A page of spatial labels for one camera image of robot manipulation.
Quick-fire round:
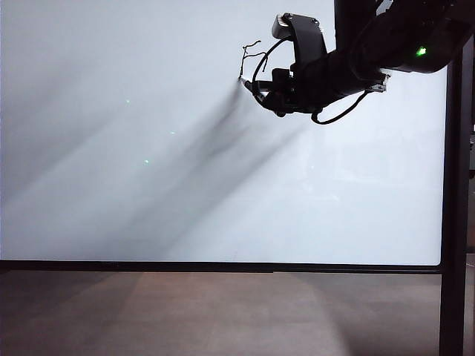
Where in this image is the white whiteboard panel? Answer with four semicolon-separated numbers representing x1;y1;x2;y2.
0;0;451;266

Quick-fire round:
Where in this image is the white whiteboard with black frame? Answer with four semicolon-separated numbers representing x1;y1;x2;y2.
0;40;467;356

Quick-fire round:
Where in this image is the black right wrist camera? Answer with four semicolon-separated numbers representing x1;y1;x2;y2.
272;12;329;72

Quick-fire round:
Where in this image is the black and white marker pen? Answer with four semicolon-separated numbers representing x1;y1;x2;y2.
238;76;265;98

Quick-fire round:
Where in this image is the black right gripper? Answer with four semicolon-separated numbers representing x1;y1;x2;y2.
255;67;324;118

